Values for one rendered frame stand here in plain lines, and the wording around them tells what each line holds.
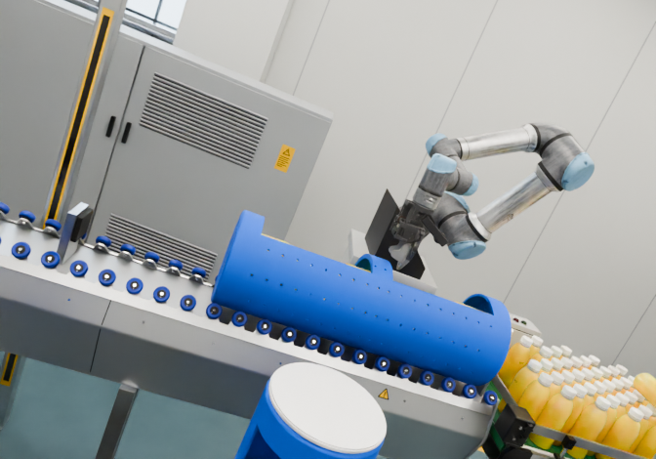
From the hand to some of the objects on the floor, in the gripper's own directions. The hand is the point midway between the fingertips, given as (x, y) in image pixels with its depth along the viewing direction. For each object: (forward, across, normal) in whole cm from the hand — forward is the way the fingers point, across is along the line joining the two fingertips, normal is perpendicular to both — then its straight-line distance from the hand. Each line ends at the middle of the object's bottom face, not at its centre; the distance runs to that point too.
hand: (401, 266), depth 159 cm
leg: (+124, +7, -64) cm, 140 cm away
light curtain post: (+124, -33, -108) cm, 168 cm away
